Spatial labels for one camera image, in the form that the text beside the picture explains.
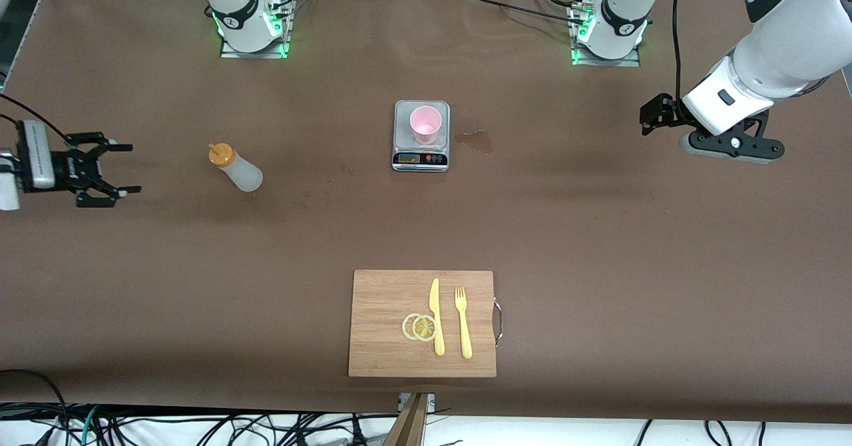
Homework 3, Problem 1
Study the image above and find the clear sauce bottle orange cap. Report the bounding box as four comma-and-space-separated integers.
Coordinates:
208, 143, 264, 192

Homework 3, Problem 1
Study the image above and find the pink plastic cup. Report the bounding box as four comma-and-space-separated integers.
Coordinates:
409, 105, 443, 146

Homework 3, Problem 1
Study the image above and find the silver digital kitchen scale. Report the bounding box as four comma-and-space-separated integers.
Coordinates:
391, 100, 451, 172

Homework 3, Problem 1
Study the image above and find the yellow plastic fork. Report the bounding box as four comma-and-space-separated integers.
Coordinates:
455, 286, 473, 359

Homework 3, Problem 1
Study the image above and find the yellow plastic knife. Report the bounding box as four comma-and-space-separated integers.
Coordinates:
429, 278, 445, 357

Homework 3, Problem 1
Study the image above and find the wooden cutting board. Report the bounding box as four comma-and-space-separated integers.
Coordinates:
348, 270, 504, 378

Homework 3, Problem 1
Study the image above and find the wooden beam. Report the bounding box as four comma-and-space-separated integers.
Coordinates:
384, 393, 430, 446

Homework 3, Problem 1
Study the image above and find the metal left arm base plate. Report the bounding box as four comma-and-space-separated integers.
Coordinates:
569, 0, 641, 67

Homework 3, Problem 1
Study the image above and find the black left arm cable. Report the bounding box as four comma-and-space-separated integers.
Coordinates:
672, 0, 697, 104

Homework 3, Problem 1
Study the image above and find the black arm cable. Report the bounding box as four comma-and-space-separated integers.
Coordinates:
672, 0, 697, 104
0, 93, 71, 147

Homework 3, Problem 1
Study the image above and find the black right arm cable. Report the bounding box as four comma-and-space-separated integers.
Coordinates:
0, 93, 71, 147

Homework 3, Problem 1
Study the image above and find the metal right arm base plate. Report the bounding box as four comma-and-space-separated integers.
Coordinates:
220, 0, 294, 59

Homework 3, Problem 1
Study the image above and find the black cable across table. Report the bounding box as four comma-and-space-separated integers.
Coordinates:
459, 0, 590, 27

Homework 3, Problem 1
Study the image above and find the black looped floor cable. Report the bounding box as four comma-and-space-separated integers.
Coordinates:
0, 369, 71, 446

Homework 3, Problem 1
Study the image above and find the teal floor cable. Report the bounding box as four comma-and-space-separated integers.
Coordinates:
79, 405, 104, 446

